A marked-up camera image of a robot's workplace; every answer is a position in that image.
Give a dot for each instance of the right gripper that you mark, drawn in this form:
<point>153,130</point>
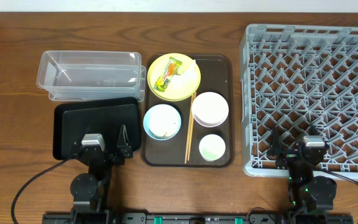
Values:
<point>293,156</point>

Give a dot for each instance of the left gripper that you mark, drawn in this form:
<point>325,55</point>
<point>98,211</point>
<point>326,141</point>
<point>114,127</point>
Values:
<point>105,154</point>

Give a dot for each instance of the light blue bowl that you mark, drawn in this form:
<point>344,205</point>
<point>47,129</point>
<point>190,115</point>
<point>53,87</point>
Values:
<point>161,122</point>

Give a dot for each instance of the white green cup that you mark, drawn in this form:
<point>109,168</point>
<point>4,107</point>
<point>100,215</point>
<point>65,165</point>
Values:
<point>212,147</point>

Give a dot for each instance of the pink white bowl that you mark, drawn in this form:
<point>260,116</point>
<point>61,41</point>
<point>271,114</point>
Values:
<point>210,109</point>

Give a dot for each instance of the green orange snack wrapper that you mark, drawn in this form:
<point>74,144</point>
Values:
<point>164,79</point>

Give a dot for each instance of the white tissue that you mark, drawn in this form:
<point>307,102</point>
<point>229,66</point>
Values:
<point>189,75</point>

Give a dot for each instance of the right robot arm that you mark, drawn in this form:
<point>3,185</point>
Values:
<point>310,195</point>

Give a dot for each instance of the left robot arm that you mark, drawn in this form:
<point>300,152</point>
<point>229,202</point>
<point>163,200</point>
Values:
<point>90,190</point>

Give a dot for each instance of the black waste tray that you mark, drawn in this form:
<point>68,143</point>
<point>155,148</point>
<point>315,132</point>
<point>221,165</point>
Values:
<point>73,120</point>

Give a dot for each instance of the grey dishwasher rack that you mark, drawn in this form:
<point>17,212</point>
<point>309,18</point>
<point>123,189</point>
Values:
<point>295,78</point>

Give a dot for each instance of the lower clear plastic bin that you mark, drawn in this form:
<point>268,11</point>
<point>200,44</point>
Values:
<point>140,95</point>

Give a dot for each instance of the clear plastic bin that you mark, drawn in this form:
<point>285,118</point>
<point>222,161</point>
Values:
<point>82,70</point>
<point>140,95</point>

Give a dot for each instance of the yellow plate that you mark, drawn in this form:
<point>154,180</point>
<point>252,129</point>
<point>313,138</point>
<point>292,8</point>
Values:
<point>157,67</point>

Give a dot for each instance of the dark brown serving tray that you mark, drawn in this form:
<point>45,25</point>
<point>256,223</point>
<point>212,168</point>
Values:
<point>216,76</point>

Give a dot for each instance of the upper clear plastic bin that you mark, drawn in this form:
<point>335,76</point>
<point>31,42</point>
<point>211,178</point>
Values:
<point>82,70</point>

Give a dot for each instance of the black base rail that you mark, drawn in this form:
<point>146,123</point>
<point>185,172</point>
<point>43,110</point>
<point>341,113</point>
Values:
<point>135,218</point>

